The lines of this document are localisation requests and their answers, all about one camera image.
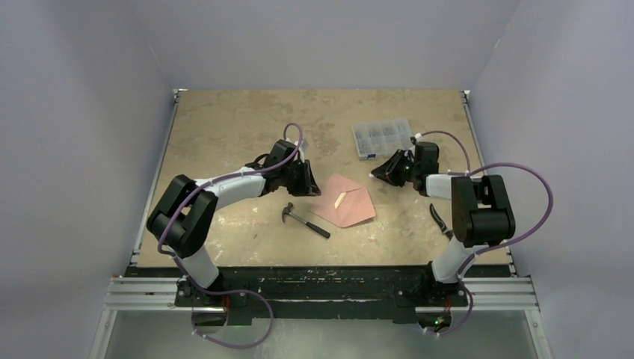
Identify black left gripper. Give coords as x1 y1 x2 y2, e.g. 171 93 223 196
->
280 159 320 196

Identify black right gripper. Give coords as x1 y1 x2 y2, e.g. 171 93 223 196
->
372 149 420 187

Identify black handled hammer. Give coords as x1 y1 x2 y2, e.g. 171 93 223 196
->
281 202 331 239

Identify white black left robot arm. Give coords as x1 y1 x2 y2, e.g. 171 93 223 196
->
146 140 321 306

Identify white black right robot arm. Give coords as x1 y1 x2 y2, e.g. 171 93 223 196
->
370 141 516 304

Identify clear plastic screw organizer box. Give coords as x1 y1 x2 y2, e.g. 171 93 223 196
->
351 118 413 160

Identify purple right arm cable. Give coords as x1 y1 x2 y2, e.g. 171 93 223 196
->
413 130 554 338

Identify black handled pliers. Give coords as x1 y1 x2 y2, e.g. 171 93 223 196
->
429 203 453 240

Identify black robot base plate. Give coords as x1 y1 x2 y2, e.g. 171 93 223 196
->
123 265 511 328

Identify aluminium frame rail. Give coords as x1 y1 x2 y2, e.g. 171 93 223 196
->
90 89 547 358

